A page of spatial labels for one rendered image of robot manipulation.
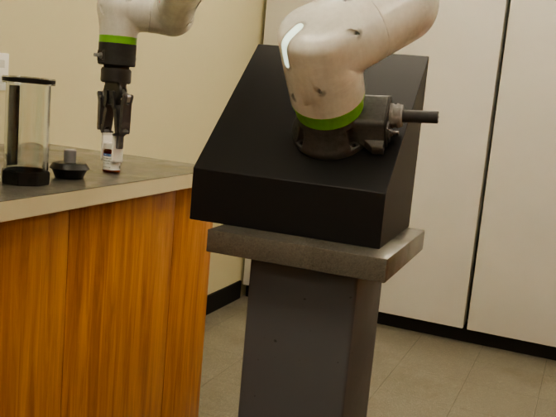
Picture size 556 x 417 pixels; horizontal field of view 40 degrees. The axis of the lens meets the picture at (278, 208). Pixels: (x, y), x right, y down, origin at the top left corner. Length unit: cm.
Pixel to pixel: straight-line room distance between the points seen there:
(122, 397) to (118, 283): 32
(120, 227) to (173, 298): 37
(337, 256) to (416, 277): 270
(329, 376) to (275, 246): 25
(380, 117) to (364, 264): 26
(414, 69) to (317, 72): 33
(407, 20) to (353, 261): 40
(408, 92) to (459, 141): 237
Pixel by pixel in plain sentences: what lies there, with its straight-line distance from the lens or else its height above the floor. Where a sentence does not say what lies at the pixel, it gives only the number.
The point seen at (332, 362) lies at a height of 73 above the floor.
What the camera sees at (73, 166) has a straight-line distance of 180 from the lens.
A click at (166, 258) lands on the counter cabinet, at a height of 71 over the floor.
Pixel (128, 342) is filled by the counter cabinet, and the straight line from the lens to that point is 201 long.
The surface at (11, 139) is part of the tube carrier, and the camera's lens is 168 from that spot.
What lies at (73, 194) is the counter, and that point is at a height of 93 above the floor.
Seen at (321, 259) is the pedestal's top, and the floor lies 92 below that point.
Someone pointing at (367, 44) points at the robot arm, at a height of 127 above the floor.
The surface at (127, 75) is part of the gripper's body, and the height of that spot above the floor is 119.
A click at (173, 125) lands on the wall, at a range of 340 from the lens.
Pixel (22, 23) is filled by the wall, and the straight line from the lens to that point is 261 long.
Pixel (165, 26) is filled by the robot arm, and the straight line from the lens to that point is 192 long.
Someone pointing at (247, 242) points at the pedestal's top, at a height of 93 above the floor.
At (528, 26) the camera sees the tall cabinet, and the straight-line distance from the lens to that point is 379.
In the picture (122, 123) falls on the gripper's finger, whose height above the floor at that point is 107.
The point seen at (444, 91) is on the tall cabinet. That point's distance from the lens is 382.
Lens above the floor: 120
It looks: 9 degrees down
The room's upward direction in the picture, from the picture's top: 5 degrees clockwise
